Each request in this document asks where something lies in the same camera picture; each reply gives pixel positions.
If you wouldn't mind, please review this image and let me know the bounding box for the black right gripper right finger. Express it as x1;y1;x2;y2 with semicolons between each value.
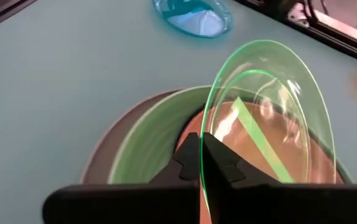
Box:
201;132;280;187

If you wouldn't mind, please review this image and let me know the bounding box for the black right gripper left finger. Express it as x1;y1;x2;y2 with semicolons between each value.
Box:
146;132;201;187

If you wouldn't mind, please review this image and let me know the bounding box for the medium salmon plate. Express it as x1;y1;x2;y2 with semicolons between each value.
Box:
176;101;344;224

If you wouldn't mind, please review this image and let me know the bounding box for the large light green plate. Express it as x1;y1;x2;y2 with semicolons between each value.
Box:
107;85;355;185

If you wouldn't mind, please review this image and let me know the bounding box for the small transparent green plate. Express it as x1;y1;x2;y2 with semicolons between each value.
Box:
199;39;337;224

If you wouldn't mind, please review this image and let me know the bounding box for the small transparent blue plate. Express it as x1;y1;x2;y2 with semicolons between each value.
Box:
152;0;234;39

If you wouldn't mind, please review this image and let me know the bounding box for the green table mat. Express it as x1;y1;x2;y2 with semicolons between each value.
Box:
0;0;357;224

